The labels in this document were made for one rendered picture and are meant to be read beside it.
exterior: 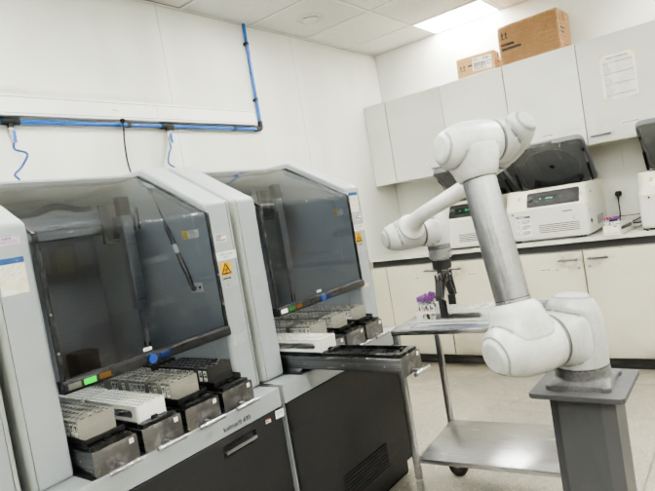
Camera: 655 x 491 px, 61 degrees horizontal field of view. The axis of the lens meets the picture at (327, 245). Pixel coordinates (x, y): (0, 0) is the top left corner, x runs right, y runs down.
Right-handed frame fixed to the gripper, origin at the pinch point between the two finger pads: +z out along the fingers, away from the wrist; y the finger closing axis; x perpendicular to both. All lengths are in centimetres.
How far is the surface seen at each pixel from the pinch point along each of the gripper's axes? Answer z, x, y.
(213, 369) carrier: 1, 57, -75
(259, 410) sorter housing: 19, 49, -65
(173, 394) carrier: 3, 59, -92
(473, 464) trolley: 59, -4, -9
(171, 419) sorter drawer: 8, 52, -100
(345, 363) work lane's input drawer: 9.2, 25.6, -41.8
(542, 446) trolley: 59, -26, 11
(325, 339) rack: 2, 37, -36
